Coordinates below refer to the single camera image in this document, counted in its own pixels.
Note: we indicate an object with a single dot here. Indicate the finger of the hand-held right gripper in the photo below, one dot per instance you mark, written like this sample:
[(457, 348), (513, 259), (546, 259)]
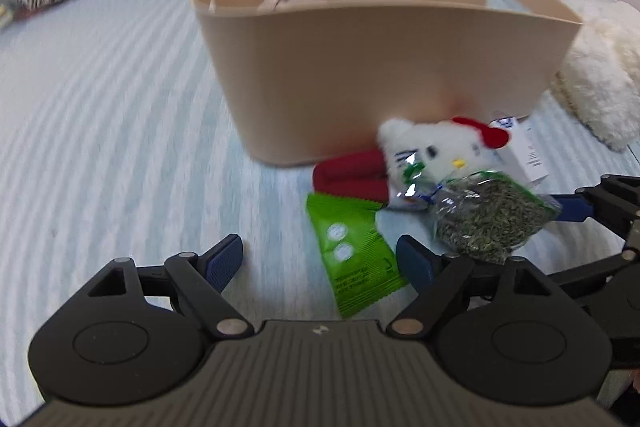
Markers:
[(590, 271), (575, 208)]

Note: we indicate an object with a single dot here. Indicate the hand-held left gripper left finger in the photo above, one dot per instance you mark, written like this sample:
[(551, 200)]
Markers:
[(225, 261)]

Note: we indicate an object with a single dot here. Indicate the green snack packet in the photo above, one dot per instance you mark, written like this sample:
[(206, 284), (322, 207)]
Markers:
[(350, 257)]

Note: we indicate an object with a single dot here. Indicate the small white box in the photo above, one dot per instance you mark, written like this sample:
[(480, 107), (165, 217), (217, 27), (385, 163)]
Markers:
[(525, 152)]

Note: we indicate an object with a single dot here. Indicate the silver foil packet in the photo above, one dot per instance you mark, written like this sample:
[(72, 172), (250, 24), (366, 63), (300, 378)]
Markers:
[(402, 187)]

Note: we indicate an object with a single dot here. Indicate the white cat plush toy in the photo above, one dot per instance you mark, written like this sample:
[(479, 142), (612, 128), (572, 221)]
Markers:
[(435, 142)]

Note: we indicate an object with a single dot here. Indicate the white fluffy cushion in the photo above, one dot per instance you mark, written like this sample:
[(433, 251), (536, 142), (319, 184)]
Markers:
[(605, 82)]

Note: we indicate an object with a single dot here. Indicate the clear bag of dried herbs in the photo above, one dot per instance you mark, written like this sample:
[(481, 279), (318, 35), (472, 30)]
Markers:
[(490, 217)]

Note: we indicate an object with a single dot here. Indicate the pale striped bed sheet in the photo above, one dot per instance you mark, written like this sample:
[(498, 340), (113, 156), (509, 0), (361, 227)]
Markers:
[(125, 107)]

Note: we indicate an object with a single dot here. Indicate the beige plastic basket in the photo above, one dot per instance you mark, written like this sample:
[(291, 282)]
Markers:
[(375, 72)]

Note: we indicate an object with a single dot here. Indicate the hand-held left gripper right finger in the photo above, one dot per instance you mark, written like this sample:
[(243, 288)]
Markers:
[(416, 263)]

